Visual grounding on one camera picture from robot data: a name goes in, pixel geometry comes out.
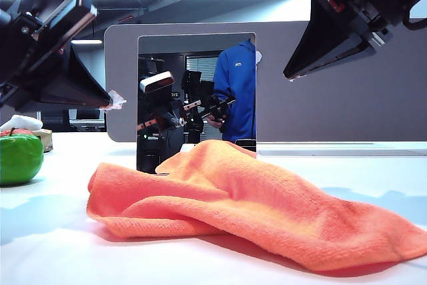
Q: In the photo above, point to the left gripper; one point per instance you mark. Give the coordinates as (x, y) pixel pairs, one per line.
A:
(30, 61)

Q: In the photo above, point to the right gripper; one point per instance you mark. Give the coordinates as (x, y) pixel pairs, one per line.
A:
(357, 1)

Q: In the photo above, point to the orange microfibre cloth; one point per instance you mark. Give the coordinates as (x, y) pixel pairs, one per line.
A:
(267, 198)

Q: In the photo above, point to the silver framed rectangular mirror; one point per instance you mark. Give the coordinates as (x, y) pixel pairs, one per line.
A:
(200, 44)

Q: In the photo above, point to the short ceiling light strip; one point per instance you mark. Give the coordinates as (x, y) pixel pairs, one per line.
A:
(86, 42)

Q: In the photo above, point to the long grey desk partition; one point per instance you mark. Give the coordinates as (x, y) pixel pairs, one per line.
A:
(333, 104)

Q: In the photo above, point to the brown tissue box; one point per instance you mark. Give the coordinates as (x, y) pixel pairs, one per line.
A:
(46, 139)

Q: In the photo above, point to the white tissue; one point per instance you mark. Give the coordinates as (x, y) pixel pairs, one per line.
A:
(23, 121)

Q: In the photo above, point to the white round adhesive hook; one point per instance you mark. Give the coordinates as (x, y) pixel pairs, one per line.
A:
(259, 58)

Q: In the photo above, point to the green apple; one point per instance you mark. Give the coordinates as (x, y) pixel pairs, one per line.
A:
(20, 158)

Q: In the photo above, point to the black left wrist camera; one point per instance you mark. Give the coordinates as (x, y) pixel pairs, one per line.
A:
(56, 1)

